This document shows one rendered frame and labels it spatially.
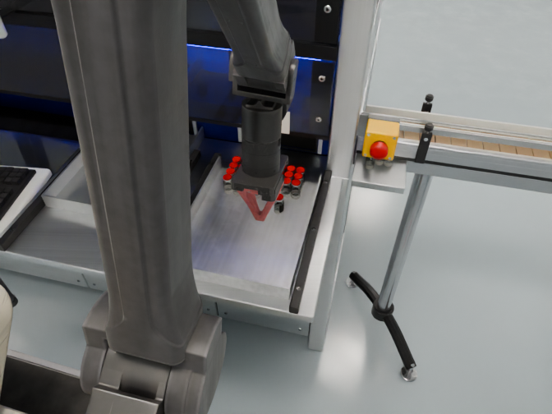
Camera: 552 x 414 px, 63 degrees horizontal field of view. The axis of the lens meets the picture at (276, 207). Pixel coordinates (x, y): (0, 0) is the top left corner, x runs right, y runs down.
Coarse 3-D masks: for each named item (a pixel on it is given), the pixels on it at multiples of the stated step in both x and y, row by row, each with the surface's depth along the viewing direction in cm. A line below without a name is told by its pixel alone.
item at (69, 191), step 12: (192, 144) 115; (72, 168) 110; (84, 168) 112; (60, 180) 106; (72, 180) 109; (84, 180) 109; (48, 192) 103; (60, 192) 106; (72, 192) 106; (84, 192) 106; (48, 204) 102; (60, 204) 101; (72, 204) 100; (84, 204) 99
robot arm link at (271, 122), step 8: (248, 104) 61; (256, 104) 61; (264, 104) 61; (272, 104) 61; (280, 104) 62; (248, 112) 61; (256, 112) 60; (264, 112) 60; (272, 112) 60; (280, 112) 62; (248, 120) 61; (256, 120) 61; (264, 120) 61; (272, 120) 61; (280, 120) 63; (248, 128) 62; (256, 128) 61; (264, 128) 61; (272, 128) 62; (280, 128) 64; (248, 136) 63; (256, 136) 62; (264, 136) 62; (272, 136) 63; (280, 136) 64
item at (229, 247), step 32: (224, 192) 106; (192, 224) 99; (224, 224) 99; (256, 224) 99; (288, 224) 99; (192, 256) 93; (224, 256) 93; (256, 256) 93; (288, 256) 93; (256, 288) 86; (288, 288) 83
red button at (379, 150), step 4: (372, 144) 99; (376, 144) 98; (380, 144) 98; (384, 144) 98; (372, 148) 98; (376, 148) 98; (380, 148) 97; (384, 148) 98; (388, 148) 99; (372, 152) 99; (376, 152) 98; (380, 152) 98; (384, 152) 98; (372, 156) 99; (376, 156) 99; (380, 156) 99; (384, 156) 99
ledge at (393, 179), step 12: (360, 156) 116; (360, 168) 113; (372, 168) 113; (384, 168) 113; (396, 168) 113; (360, 180) 110; (372, 180) 110; (384, 180) 110; (396, 180) 110; (396, 192) 109
